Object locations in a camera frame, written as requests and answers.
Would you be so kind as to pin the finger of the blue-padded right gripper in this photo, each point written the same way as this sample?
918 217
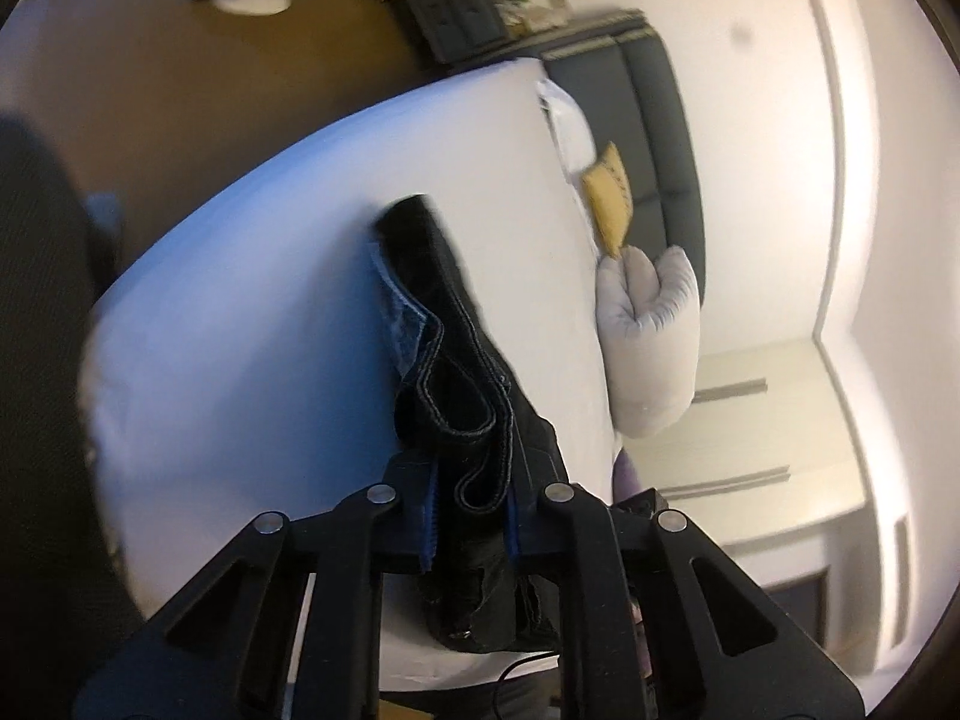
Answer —
531 546

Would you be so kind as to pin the white wardrobe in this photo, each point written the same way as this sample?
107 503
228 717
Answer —
802 487

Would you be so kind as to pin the black denim pants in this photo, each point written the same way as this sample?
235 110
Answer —
458 407

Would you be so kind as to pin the grey white pillow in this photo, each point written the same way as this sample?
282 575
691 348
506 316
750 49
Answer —
648 319

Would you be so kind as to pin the yellow pillow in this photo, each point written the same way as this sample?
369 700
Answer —
608 192

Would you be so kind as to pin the dark bedside cabinet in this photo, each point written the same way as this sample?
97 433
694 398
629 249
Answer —
448 32

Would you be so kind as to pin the dark grey headboard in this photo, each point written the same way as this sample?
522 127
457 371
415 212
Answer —
625 83

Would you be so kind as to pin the purple pillow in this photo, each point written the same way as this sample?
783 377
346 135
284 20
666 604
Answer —
626 483

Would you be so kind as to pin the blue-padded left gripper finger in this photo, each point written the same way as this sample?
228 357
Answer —
413 535

